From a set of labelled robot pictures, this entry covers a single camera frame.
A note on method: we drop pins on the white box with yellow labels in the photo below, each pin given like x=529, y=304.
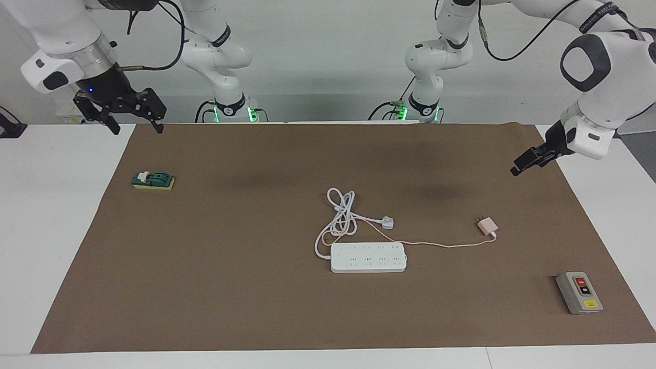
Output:
x=66, y=118

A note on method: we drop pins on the white power strip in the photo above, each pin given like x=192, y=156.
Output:
x=369, y=262

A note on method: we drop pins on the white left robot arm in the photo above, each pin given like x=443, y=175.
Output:
x=599, y=56

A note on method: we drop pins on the small black table clamp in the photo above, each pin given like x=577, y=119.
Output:
x=10, y=129

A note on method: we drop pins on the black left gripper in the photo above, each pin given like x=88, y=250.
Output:
x=559, y=141

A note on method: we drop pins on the grey push button box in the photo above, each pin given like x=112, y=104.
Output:
x=579, y=293

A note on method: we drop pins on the green knife switch yellow base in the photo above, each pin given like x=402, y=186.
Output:
x=154, y=180

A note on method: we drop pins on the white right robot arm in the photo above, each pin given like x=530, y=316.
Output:
x=56, y=25

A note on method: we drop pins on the brown paper table mat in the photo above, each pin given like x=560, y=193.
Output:
x=205, y=307

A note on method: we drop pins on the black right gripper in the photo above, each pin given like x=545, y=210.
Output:
x=113, y=92

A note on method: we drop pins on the pink charger adapter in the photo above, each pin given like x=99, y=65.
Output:
x=487, y=225

